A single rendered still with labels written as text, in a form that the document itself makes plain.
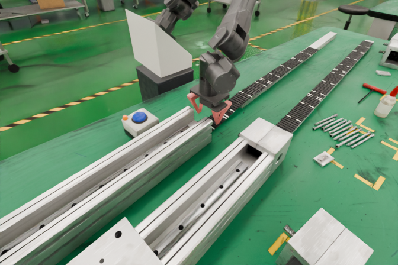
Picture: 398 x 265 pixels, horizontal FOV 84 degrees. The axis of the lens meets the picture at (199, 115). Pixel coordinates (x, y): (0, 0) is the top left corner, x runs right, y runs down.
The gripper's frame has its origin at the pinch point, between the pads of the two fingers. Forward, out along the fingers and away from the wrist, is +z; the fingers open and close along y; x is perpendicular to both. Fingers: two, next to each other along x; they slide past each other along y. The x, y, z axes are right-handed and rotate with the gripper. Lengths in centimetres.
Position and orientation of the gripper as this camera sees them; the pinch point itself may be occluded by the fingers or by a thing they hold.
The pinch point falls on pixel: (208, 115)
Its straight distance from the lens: 69.3
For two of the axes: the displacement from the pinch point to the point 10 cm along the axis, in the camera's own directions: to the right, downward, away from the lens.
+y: 7.1, 4.5, -5.4
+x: 7.0, -4.6, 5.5
